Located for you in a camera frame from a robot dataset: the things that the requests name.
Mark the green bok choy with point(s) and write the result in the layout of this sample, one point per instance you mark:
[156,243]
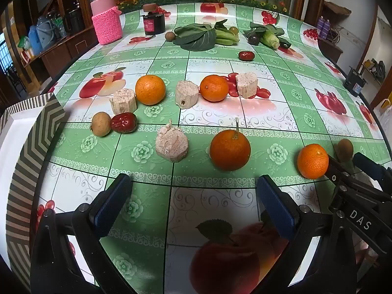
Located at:
[196,36]

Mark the wooden wall shelf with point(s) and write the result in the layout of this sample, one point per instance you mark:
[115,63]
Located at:
[337,8]

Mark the grey-blue kettle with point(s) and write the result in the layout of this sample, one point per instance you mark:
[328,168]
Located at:
[46,32]

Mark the dark purple passion fruit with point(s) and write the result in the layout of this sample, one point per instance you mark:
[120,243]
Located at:
[253,39]

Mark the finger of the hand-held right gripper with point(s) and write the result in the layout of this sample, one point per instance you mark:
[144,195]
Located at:
[369,165]
[352,190]

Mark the blue thermos jug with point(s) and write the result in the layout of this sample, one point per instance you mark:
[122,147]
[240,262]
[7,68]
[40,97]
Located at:
[34,41]

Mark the green fruit-print tablecloth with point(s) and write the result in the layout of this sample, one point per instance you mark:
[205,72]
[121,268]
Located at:
[171,67]

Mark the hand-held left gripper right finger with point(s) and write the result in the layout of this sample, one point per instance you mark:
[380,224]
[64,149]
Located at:
[275,208]

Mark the black cooking pot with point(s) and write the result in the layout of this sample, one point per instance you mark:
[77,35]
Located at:
[73,18]

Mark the dark green leafy vegetable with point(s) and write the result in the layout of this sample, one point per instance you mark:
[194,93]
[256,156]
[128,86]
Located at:
[260,29]

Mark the small brown round fruit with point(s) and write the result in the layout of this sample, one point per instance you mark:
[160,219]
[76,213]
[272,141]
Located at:
[169,36]

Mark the dark red lidded jar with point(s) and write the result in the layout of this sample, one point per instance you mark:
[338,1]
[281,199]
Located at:
[153,24]

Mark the brown kiwi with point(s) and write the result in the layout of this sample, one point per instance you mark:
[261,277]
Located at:
[101,124]
[344,150]

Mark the wooden sideboard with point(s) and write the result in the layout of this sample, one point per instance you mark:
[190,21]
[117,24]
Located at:
[61,55]

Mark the purple bottle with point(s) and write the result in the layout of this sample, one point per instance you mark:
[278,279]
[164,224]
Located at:
[320,27]
[327,29]

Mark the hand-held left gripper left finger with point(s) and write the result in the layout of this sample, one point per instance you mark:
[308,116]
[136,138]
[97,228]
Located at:
[111,208]

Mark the striped cardboard box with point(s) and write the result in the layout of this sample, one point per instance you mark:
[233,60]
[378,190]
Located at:
[39,134]

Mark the green grape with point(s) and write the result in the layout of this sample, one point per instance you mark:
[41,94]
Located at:
[234,30]

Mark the orange with stem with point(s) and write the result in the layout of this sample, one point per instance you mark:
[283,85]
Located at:
[230,150]

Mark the red jujube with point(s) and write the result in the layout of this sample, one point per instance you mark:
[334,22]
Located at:
[246,55]
[124,122]

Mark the white plastic bag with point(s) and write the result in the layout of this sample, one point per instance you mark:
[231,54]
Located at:
[385,110]

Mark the black box device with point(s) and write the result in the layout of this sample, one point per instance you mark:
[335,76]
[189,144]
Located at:
[353,82]

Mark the corn cob with husk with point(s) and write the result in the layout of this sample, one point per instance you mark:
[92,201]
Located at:
[271,39]

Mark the bottle with pink knit sleeve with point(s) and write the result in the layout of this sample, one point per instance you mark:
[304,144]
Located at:
[107,27]

